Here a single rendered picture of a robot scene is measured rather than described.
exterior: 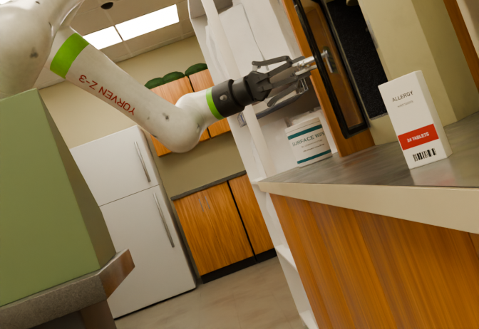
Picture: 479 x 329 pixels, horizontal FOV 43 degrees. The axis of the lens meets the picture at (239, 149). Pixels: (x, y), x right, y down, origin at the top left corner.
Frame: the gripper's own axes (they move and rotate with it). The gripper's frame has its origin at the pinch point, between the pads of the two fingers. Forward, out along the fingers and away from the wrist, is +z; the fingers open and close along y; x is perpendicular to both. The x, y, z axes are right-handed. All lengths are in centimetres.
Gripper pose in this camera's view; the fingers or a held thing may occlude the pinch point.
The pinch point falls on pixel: (307, 65)
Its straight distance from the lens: 156.4
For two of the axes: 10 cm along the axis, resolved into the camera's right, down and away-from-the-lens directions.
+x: 3.5, -1.0, 9.3
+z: 8.7, -3.3, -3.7
